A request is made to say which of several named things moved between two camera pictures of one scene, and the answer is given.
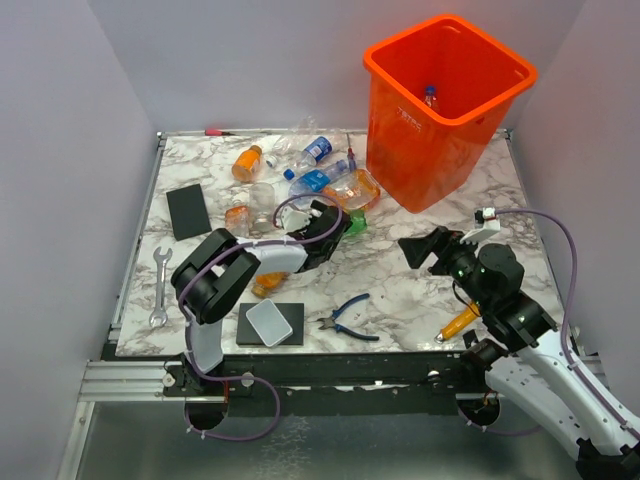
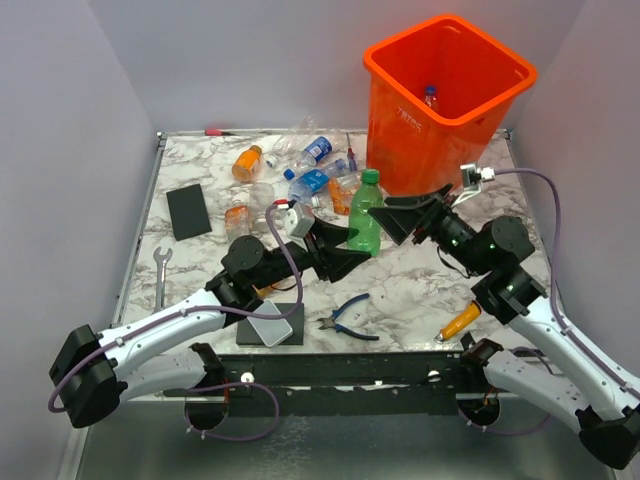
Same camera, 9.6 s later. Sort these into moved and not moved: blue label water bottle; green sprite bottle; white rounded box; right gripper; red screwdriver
Moved: green sprite bottle; right gripper
Not moved: red screwdriver; blue label water bottle; white rounded box
